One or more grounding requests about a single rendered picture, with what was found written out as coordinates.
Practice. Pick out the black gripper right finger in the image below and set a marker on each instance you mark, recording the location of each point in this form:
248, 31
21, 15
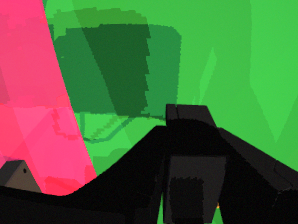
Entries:
257, 188

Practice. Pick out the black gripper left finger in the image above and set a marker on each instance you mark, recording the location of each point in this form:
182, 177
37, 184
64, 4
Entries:
129, 192

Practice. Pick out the green circuit board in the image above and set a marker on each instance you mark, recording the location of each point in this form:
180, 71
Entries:
122, 61

